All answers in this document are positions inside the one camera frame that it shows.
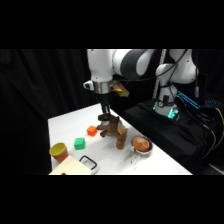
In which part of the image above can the yellow cable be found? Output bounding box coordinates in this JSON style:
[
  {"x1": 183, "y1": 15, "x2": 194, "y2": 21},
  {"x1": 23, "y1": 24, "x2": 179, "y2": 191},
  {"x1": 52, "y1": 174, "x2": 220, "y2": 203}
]
[{"x1": 203, "y1": 107, "x2": 224, "y2": 158}]

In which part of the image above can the orange food toy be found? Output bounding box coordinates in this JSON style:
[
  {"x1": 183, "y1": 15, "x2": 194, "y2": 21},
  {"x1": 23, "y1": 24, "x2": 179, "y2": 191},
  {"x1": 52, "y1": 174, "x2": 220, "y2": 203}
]
[{"x1": 132, "y1": 136, "x2": 150, "y2": 151}]

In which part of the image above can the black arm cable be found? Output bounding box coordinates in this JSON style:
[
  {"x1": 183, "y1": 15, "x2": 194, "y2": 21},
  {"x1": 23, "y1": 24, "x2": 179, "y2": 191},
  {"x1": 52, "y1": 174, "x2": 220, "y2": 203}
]
[{"x1": 114, "y1": 49, "x2": 190, "y2": 101}]

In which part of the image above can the clear glass piece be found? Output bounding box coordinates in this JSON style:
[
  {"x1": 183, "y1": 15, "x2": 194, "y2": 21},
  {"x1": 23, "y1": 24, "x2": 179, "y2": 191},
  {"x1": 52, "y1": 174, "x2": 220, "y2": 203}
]
[{"x1": 127, "y1": 151, "x2": 142, "y2": 167}]

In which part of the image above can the grey bowl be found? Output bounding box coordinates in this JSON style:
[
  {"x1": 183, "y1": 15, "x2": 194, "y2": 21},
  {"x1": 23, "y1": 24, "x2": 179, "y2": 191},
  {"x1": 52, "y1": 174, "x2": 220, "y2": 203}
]
[{"x1": 96, "y1": 121, "x2": 128, "y2": 135}]

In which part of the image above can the blue lit cable strip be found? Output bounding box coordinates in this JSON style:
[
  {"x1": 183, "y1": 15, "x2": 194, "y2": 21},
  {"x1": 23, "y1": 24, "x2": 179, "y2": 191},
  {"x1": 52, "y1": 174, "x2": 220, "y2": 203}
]
[{"x1": 175, "y1": 90, "x2": 201, "y2": 110}]

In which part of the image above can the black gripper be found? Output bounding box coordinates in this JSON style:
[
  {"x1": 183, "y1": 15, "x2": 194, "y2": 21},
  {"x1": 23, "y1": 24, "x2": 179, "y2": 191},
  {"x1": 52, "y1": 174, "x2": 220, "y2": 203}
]
[{"x1": 96, "y1": 91, "x2": 113, "y2": 116}]

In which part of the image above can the black cloth-covered robot stand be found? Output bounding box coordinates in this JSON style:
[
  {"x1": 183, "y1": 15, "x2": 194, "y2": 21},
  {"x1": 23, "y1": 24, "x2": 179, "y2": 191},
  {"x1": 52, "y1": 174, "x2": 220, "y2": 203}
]
[{"x1": 122, "y1": 99, "x2": 224, "y2": 175}]

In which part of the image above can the black curtain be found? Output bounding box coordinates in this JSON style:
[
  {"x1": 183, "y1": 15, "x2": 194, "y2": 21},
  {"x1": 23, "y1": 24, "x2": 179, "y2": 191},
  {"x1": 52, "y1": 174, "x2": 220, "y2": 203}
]
[{"x1": 0, "y1": 49, "x2": 224, "y2": 176}]

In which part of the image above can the yellow tag on wrist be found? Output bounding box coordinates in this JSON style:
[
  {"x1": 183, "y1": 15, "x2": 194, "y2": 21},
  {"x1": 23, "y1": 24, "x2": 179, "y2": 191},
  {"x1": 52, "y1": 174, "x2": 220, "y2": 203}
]
[{"x1": 111, "y1": 81, "x2": 130, "y2": 98}]

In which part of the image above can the green cube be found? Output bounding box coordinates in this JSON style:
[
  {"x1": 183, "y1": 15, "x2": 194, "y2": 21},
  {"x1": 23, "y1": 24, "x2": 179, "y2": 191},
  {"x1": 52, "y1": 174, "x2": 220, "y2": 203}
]
[{"x1": 73, "y1": 137, "x2": 87, "y2": 151}]

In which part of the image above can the dark metal bowl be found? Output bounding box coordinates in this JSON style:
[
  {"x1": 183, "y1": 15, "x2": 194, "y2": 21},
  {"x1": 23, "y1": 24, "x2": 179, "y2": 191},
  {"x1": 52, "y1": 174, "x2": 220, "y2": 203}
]
[{"x1": 130, "y1": 135, "x2": 153, "y2": 157}]

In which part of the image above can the brown plush dog toy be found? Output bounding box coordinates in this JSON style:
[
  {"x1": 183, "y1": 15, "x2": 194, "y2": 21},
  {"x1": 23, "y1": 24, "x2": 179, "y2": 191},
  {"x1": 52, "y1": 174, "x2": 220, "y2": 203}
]
[{"x1": 96, "y1": 113, "x2": 129, "y2": 151}]

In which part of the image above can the yellow and orange cup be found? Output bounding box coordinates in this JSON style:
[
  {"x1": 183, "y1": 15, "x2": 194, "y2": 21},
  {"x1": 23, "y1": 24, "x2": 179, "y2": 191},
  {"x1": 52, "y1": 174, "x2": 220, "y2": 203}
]
[{"x1": 49, "y1": 142, "x2": 70, "y2": 164}]

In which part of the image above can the green base light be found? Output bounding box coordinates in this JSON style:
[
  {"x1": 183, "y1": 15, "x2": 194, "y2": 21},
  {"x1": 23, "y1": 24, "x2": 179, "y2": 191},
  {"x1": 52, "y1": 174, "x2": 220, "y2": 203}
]
[{"x1": 152, "y1": 101, "x2": 181, "y2": 122}]

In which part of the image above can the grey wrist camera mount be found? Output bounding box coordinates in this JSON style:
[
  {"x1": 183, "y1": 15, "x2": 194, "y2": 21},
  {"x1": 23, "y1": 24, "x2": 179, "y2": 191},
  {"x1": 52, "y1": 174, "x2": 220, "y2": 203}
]
[{"x1": 82, "y1": 79, "x2": 98, "y2": 91}]

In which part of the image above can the orange cube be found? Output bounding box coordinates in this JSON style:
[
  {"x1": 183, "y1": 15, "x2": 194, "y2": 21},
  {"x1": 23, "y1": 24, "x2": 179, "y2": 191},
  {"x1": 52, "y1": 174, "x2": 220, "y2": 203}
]
[{"x1": 86, "y1": 125, "x2": 98, "y2": 137}]

